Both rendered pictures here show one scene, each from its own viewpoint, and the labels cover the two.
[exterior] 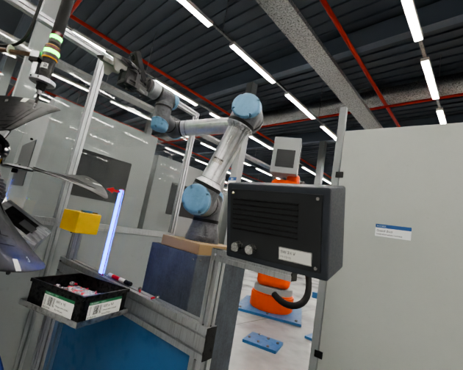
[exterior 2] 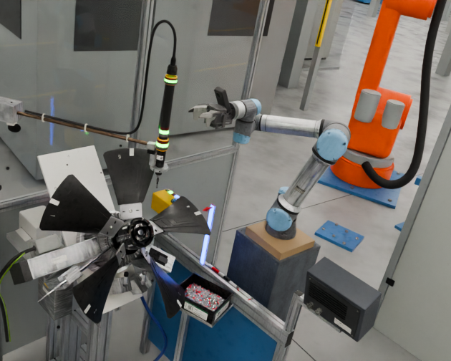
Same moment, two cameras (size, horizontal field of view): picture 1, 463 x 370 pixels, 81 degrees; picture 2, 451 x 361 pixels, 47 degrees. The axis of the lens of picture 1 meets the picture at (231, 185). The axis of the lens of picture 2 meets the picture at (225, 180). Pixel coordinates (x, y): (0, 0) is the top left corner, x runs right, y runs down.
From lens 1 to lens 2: 1.60 m
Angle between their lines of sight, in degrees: 36
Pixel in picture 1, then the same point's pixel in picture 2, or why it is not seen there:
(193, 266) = (275, 268)
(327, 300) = (410, 238)
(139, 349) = (240, 323)
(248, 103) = (333, 146)
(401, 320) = not seen: outside the picture
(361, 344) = (434, 284)
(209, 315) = (290, 327)
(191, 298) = (273, 288)
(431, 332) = not seen: outside the picture
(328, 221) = (361, 321)
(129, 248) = (194, 176)
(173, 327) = (266, 324)
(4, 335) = not seen: hidden behind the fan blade
